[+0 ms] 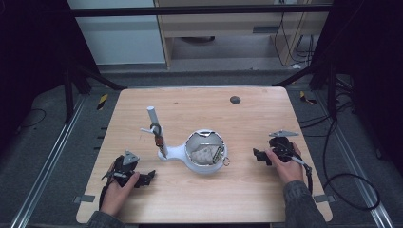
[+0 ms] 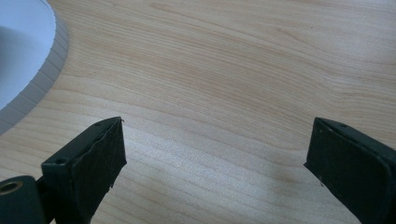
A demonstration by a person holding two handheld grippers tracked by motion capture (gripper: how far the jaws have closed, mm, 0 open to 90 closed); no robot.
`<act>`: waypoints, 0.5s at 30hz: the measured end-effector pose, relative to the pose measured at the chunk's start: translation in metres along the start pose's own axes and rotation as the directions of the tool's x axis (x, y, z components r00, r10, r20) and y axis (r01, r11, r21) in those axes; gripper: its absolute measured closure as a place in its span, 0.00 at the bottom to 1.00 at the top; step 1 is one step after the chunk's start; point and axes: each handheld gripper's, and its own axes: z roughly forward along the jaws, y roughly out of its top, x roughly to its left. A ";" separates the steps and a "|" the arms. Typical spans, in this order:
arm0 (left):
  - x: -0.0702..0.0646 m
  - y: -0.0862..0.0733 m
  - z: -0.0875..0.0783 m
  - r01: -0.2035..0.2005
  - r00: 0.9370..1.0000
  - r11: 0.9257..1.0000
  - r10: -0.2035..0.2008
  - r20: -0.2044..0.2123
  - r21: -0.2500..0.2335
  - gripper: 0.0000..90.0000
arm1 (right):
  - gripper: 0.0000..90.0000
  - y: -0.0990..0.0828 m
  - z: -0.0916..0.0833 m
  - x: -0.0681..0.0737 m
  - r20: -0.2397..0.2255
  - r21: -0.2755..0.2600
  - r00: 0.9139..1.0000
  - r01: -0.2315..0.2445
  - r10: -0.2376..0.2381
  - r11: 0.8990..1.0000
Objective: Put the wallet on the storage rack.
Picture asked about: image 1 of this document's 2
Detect black metal stand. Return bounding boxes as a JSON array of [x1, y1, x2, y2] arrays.
[[271, 58, 338, 122], [62, 60, 128, 125]]

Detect metal clip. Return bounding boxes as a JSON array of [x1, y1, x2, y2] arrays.
[[212, 145, 225, 164]]

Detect black horizontal frame bar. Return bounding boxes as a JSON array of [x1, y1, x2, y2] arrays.
[[67, 3, 334, 18]]

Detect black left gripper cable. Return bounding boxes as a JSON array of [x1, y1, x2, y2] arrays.
[[98, 177, 111, 211]]

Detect metal floor rail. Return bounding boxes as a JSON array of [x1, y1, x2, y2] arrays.
[[10, 94, 88, 228], [315, 91, 395, 228]]

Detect dark curtain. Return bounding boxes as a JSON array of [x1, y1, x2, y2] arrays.
[[0, 0, 100, 153], [312, 0, 403, 175]]

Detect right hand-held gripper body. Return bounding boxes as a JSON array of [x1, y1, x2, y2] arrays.
[[267, 129, 300, 163]]

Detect white cloth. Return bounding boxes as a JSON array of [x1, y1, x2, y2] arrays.
[[191, 143, 222, 166]]

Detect light wooden desk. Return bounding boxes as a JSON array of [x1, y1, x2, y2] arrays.
[[153, 0, 335, 69]]

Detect white stand with round bowl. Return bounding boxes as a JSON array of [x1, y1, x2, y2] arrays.
[[140, 105, 229, 175]]

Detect key ring with keys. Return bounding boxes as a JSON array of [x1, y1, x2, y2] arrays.
[[149, 123, 166, 150]]

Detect black and yellow tape strip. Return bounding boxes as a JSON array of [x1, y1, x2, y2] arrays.
[[298, 90, 317, 105], [96, 93, 109, 111]]

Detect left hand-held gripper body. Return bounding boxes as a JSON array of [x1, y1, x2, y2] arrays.
[[101, 149, 143, 188]]

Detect person's right hand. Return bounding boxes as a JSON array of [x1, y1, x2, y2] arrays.
[[264, 142, 306, 185]]

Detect person's left hand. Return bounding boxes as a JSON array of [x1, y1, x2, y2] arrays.
[[99, 161, 141, 219]]

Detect thin black floor cable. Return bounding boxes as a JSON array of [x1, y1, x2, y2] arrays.
[[17, 108, 48, 130]]

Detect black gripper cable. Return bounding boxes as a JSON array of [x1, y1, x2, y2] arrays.
[[290, 119, 382, 212], [98, 177, 111, 211]]

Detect black hanging cables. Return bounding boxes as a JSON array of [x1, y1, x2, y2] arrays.
[[273, 11, 316, 68]]

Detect grey table bracket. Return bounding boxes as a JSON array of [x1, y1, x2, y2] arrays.
[[72, 194, 96, 204], [313, 194, 336, 204]]

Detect white cabinet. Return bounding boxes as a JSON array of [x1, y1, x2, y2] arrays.
[[67, 0, 167, 67]]

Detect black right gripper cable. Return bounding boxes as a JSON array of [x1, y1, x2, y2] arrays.
[[290, 119, 382, 212]]

